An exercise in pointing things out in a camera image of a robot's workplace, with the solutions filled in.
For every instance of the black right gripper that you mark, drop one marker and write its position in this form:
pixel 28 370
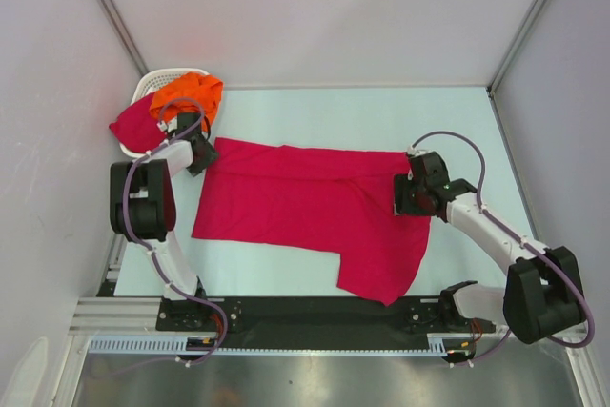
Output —
pixel 401 186

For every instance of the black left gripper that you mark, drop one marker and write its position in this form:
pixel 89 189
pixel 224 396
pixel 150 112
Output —
pixel 209 157

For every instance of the orange t shirt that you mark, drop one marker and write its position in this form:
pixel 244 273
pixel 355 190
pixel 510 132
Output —
pixel 188 93

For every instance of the pink t shirt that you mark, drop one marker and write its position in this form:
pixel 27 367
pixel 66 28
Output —
pixel 323 200
pixel 135 129

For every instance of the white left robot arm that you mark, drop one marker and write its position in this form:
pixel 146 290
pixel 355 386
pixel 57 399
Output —
pixel 143 209

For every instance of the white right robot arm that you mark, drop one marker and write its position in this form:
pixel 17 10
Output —
pixel 542 295

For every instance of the white perforated laundry basket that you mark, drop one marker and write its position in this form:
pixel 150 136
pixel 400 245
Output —
pixel 155 80

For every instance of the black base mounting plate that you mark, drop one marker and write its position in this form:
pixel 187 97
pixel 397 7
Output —
pixel 351 333

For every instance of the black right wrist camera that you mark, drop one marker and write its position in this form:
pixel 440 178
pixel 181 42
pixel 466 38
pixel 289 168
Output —
pixel 428 170

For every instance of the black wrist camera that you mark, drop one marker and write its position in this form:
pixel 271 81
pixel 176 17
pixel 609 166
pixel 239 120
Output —
pixel 190 125
pixel 428 170

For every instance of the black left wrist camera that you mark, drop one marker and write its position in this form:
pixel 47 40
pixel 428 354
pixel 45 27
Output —
pixel 190 125

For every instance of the aluminium front frame rail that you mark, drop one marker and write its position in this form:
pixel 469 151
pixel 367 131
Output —
pixel 153 314

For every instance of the white slotted cable duct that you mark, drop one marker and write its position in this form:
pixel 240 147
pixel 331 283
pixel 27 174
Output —
pixel 421 345

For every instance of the aluminium left corner post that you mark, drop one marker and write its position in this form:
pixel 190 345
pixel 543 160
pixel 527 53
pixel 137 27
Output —
pixel 123 34

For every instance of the aluminium corner post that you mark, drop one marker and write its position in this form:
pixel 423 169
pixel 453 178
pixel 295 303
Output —
pixel 525 27
pixel 123 34

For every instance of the aluminium right corner post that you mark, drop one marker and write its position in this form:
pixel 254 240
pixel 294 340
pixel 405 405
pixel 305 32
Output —
pixel 525 27

